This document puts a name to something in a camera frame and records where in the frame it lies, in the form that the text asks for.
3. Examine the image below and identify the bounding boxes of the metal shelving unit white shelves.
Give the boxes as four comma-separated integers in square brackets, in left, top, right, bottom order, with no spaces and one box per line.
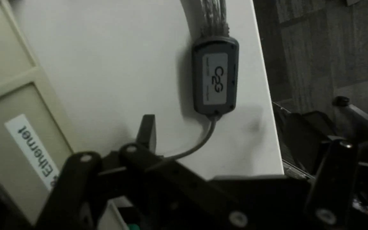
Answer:
[9,0,286,181]

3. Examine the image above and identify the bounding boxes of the grey cable with C2G adapter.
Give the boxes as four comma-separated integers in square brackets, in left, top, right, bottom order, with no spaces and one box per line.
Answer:
[147,0,241,170]

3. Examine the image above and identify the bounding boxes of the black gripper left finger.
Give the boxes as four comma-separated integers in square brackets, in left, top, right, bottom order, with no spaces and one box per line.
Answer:
[34,113,253,230]

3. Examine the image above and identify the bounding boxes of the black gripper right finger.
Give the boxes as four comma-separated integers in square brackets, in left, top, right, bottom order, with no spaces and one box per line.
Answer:
[305,136,360,230]

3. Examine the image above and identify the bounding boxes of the beige bin with Ethernet label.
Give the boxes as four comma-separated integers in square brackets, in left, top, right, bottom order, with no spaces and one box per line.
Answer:
[0,0,78,226]

